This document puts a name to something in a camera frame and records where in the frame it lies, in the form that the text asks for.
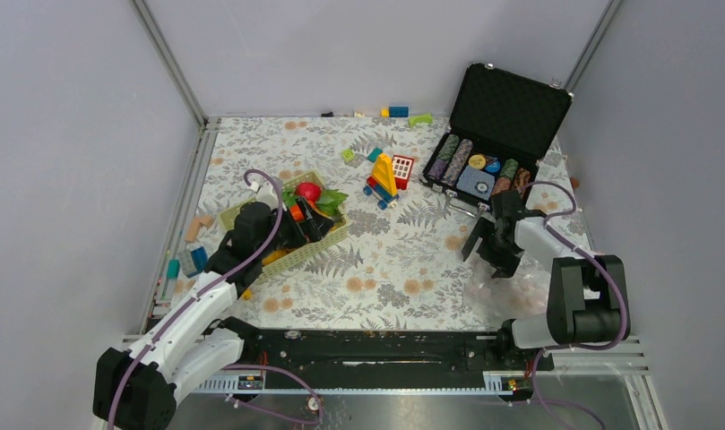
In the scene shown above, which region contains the small green toy block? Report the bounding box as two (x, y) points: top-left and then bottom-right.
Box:
(341, 149), (356, 163)

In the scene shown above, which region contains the green toy leaf vegetable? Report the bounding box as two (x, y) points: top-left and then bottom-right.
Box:
(282, 189), (349, 217)

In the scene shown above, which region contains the yellow toy fruit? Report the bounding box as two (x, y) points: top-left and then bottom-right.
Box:
(262, 249), (289, 266)

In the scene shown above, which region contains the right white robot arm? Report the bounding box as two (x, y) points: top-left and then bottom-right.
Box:
(462, 191), (630, 369)

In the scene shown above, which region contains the teal block at rail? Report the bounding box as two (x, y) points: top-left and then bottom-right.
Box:
(165, 259), (180, 280)

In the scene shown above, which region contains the tan wooden block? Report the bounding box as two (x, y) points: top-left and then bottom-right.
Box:
(184, 215), (214, 243)

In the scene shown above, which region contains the black poker chip case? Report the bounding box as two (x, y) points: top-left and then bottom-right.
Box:
(419, 63), (574, 217)

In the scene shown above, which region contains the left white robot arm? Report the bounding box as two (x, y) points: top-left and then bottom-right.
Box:
(92, 198), (339, 429)

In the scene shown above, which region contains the clear pink dotted zip bag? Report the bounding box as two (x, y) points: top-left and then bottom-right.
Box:
(462, 255), (551, 327)

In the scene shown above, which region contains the blue grey block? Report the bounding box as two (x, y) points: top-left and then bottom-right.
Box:
(177, 246), (209, 278)

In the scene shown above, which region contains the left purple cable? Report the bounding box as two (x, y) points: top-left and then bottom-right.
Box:
(105, 168), (285, 430)

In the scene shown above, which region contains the pale green plastic basket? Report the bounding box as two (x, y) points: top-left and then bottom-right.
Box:
(216, 170), (351, 283)

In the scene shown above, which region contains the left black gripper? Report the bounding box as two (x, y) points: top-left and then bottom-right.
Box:
(257, 196), (334, 259)

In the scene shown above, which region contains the floral table mat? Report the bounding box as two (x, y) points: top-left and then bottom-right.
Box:
(168, 116), (618, 333)

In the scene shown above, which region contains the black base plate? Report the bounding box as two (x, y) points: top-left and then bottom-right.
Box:
(218, 317), (537, 390)

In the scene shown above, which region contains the red white window block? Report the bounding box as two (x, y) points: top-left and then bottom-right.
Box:
(392, 155), (415, 190)

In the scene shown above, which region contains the green arch block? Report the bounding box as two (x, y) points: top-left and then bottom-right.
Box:
(408, 113), (433, 127)

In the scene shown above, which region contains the teal toy block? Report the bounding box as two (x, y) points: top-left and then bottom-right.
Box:
(367, 148), (384, 163)

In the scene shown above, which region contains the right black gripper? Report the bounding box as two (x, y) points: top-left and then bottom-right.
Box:
(462, 217), (524, 280)

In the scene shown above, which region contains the yellow toy block sailboat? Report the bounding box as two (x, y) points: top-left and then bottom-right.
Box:
(363, 153), (400, 210)

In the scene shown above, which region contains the blue yellow brick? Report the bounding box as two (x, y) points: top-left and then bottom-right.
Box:
(380, 106), (410, 118)

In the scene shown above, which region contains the red toy apple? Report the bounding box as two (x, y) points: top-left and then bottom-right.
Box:
(295, 182), (323, 202)

